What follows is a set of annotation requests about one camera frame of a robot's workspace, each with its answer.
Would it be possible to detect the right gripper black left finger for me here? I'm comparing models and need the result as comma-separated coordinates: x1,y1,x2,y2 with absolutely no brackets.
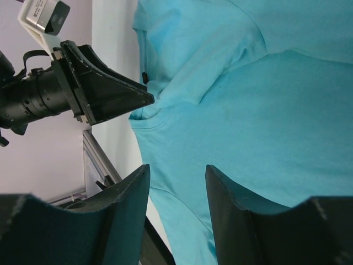
1,165,150,264

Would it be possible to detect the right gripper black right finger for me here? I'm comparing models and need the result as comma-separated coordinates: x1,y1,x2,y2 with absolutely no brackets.
205,165,352,264

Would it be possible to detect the turquoise t shirt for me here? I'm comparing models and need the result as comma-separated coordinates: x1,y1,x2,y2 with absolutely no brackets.
130,1,352,264

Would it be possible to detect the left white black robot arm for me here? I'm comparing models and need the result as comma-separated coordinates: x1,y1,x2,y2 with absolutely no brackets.
1,40,154,135

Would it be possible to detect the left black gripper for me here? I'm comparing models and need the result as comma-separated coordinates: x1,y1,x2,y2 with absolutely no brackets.
51,40,154,125

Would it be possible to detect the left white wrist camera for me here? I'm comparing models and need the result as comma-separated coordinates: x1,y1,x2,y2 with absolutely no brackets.
18,0,71,60

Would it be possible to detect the left aluminium frame post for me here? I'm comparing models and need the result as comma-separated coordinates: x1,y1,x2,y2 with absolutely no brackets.
83,130,122,197

